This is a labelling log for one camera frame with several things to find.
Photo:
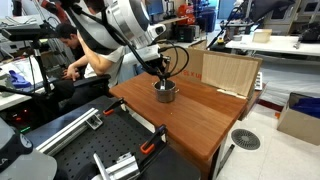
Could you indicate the blue cloth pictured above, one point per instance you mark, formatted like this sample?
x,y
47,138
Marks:
x,y
19,80

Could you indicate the black camera on tripod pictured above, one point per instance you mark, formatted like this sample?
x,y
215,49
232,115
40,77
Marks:
x,y
30,33

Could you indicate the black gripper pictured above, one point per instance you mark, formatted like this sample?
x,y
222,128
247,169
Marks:
x,y
161,68

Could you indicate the small steel pot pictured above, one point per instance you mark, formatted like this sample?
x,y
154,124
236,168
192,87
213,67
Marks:
x,y
165,95

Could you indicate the aluminium extrusion rail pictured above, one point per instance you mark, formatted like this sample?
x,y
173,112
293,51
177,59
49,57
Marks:
x,y
66,131
120,168

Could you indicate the large cardboard box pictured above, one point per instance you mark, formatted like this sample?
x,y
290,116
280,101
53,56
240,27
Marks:
x,y
191,65

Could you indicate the round floor drain grate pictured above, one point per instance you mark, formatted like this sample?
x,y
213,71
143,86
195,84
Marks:
x,y
245,139

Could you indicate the grey metal table leg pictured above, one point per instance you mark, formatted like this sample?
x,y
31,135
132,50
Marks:
x,y
226,158

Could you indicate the seated person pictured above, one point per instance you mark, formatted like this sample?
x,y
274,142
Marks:
x,y
100,63

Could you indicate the open cardboard box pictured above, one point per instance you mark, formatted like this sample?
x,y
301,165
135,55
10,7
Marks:
x,y
300,120

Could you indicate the light wooden board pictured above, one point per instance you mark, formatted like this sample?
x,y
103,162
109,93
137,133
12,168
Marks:
x,y
230,75

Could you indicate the white work table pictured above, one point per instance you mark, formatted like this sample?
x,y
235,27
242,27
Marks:
x,y
280,45

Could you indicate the black perforated breadboard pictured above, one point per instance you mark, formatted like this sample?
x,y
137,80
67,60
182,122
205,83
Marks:
x,y
110,136

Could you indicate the black office chair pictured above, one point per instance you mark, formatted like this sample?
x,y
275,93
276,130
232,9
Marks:
x,y
90,81

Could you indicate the white tape strip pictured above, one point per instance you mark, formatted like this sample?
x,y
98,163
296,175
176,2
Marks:
x,y
231,94

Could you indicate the small pale wooden box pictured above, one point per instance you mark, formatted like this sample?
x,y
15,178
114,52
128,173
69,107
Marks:
x,y
262,35

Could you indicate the black orange bar clamp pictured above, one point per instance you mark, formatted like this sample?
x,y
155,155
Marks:
x,y
151,145
113,106

